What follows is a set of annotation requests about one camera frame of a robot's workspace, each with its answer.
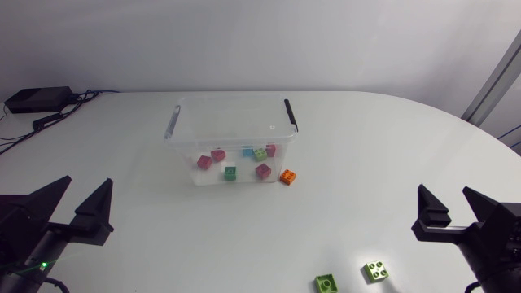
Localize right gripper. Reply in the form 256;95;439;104
410;183;521;293

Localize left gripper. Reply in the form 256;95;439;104
0;175;116;288

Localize clear plastic container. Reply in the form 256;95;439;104
164;94;300;187

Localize small black adapter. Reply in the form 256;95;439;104
32;112;64;132

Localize black power brick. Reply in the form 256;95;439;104
4;85;75;115

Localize orange toy brick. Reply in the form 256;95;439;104
279;168;297;186

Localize black cable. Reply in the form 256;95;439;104
0;126;38;156
60;90;101;120

